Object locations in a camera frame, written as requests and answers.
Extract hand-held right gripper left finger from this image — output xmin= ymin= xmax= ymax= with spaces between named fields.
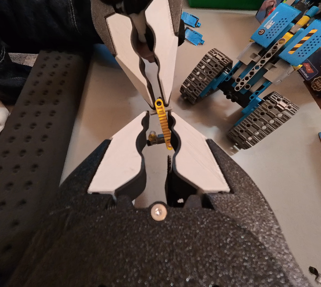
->
xmin=88 ymin=112 xmax=151 ymax=203

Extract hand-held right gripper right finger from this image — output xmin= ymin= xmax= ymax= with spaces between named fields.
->
xmin=166 ymin=111 xmax=232 ymax=203

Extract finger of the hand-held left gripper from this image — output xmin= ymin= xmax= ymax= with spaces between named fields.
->
xmin=107 ymin=12 xmax=157 ymax=110
xmin=144 ymin=0 xmax=179 ymax=107

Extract yellow toothed beam piece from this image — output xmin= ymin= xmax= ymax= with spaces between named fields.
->
xmin=148 ymin=98 xmax=174 ymax=151

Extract blue tracked toy robot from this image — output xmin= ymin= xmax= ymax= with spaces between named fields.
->
xmin=180 ymin=0 xmax=321 ymax=150

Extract person's left forearm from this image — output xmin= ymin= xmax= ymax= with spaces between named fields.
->
xmin=0 ymin=0 xmax=103 ymax=55

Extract person's left hand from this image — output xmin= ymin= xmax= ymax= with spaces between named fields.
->
xmin=137 ymin=39 xmax=155 ymax=62

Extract small blue plate piece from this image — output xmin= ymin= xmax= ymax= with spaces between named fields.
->
xmin=181 ymin=12 xmax=201 ymax=28
xmin=184 ymin=28 xmax=205 ymax=47

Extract black dimpled mat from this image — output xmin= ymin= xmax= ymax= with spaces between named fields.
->
xmin=0 ymin=50 xmax=99 ymax=267

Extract person's blue jeans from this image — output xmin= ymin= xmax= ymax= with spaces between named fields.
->
xmin=0 ymin=41 xmax=31 ymax=105

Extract person's white shirt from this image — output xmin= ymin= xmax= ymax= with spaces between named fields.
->
xmin=0 ymin=106 xmax=9 ymax=133

